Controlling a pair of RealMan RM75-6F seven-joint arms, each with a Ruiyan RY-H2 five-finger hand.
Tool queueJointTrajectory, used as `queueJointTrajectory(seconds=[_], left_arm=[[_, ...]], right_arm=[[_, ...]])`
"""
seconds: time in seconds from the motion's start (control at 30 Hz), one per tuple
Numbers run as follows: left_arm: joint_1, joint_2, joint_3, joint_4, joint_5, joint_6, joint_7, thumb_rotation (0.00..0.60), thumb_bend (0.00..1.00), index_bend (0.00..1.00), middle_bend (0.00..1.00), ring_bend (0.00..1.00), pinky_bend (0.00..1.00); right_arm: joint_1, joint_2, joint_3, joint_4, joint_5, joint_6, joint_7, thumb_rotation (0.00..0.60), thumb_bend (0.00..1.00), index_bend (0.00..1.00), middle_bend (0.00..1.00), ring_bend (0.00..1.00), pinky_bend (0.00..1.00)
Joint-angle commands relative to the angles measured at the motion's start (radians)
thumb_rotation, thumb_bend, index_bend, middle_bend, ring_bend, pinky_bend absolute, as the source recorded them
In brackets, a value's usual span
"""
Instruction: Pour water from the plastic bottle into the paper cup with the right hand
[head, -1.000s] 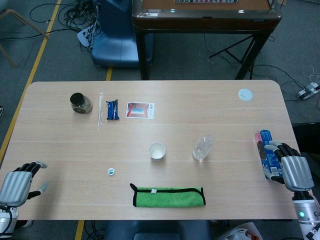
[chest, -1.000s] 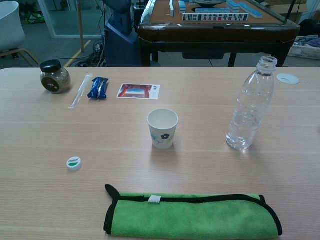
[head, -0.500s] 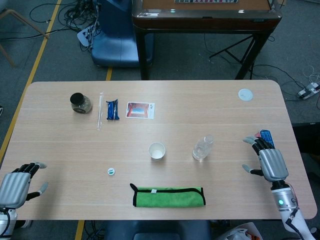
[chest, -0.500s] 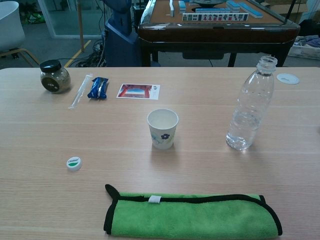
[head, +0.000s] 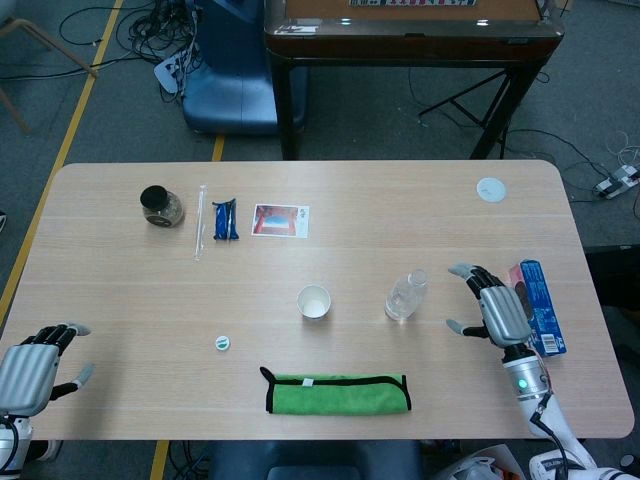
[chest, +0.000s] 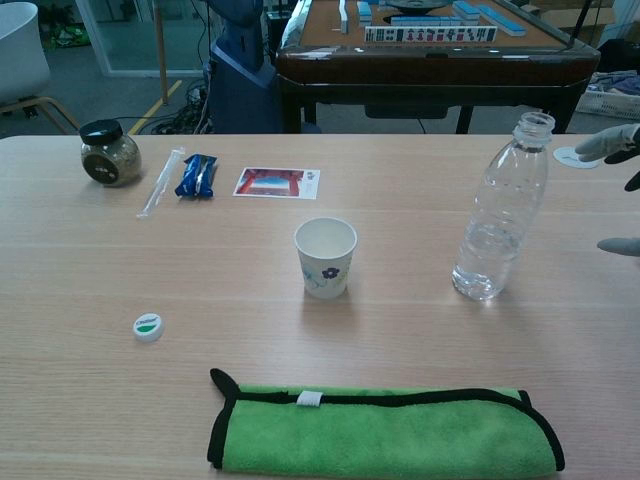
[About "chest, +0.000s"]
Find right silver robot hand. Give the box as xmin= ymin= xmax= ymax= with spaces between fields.
xmin=573 ymin=123 xmax=640 ymax=259

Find clear plastic water bottle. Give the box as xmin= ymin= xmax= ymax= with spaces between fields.
xmin=451 ymin=110 xmax=557 ymax=302

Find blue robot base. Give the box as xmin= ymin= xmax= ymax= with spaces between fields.
xmin=205 ymin=0 xmax=284 ymax=135

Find white flowered paper cup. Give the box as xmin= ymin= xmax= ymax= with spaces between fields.
xmin=293 ymin=216 xmax=359 ymax=301

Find white green-logo bottle cap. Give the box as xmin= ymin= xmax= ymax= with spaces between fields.
xmin=132 ymin=311 xmax=167 ymax=344

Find white plastic laundry basket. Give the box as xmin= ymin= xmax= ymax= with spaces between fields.
xmin=574 ymin=72 xmax=640 ymax=120

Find grey round table grommet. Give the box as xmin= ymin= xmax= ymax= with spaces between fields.
xmin=552 ymin=144 xmax=601 ymax=170

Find black tripod stand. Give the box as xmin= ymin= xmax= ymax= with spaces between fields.
xmin=564 ymin=0 xmax=592 ymax=50

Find long blue mahjong tile row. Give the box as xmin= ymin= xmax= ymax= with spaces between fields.
xmin=478 ymin=3 xmax=527 ymax=37

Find brown mahjong table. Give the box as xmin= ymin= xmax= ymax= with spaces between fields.
xmin=275 ymin=0 xmax=602 ymax=135

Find face-up mahjong tile row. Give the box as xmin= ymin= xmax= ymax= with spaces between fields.
xmin=364 ymin=25 xmax=499 ymax=44

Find short blue mahjong tile row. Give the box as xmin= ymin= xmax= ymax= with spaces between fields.
xmin=391 ymin=15 xmax=464 ymax=27

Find red gate photo postcard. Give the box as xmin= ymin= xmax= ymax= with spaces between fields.
xmin=232 ymin=166 xmax=322 ymax=200

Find green black-edged microfiber cloth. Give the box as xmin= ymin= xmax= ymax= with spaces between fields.
xmin=206 ymin=367 xmax=567 ymax=473

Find blue snack packet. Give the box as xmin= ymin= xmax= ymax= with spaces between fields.
xmin=173 ymin=153 xmax=219 ymax=200

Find clear-wrapped drinking straw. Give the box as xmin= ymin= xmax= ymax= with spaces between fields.
xmin=136 ymin=146 xmax=186 ymax=220

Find wooden pole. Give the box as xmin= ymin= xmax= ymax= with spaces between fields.
xmin=152 ymin=0 xmax=170 ymax=105

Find black-lidded glass spice jar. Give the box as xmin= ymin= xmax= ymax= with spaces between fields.
xmin=78 ymin=120 xmax=143 ymax=188

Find white wooden-legged chair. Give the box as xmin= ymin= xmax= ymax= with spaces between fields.
xmin=0 ymin=1 xmax=81 ymax=135

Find tangled black floor cables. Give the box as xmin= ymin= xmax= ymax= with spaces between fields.
xmin=147 ymin=74 xmax=217 ymax=135

